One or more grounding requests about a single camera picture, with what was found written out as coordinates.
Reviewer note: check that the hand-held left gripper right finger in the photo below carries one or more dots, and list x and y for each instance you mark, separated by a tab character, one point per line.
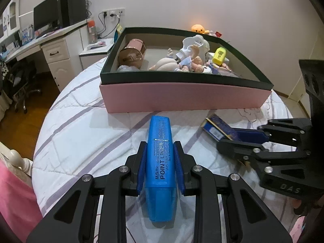
178	168

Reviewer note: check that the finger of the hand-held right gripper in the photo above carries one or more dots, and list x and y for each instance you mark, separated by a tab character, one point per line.
253	134
235	148

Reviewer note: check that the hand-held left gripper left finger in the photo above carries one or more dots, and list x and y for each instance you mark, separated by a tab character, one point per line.
141	167

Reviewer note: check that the blue highlighter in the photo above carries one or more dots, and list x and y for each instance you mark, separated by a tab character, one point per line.
159	162

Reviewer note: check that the dark blue card box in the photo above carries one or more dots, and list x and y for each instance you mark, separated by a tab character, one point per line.
219	126

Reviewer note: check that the pink box with dark rim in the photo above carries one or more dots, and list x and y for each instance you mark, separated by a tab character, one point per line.
182	97

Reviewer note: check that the small yellow-green toy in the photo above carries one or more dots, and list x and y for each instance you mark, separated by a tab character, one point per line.
219	55

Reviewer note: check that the white toy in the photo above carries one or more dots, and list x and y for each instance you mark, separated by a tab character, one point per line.
196	44

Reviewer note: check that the rose gold bottle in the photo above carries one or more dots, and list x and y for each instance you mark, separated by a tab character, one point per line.
131	53

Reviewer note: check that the person's right hand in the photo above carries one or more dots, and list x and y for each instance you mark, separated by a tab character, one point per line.
300	207

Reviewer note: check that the colourful block figure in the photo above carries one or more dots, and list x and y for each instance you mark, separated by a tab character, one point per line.
219	69

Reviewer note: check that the pink printed clothing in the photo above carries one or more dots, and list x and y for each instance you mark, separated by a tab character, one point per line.
301	230

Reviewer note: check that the orange plush octopus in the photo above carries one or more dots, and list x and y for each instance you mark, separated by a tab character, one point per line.
198	29

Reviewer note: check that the white nightstand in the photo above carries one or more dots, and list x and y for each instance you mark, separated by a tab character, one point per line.
93	55

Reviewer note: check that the pink packet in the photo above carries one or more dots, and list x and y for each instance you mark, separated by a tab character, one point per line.
98	44

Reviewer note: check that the pink blanket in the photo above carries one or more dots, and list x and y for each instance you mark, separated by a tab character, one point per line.
15	207

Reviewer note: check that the snack bag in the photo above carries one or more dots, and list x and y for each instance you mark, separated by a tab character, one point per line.
118	33

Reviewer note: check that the white desk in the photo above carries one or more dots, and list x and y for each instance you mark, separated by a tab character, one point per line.
58	55

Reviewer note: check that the water bottle with orange lid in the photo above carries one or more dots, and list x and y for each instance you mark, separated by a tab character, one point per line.
92	31

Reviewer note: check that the black office chair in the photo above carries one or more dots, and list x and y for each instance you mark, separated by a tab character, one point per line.
20	81

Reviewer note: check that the black computer tower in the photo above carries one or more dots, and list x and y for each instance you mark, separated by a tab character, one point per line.
73	7

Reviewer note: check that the blue white carton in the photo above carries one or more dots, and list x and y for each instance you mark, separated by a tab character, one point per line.
27	33

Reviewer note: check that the black monitor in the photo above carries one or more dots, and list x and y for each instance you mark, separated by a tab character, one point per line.
46	12

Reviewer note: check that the white hutch cabinet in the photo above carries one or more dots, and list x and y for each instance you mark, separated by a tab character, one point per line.
11	17

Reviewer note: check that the white bed frame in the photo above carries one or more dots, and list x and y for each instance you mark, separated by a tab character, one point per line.
17	160

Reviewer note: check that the wall outlet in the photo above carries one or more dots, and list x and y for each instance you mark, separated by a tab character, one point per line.
114	12

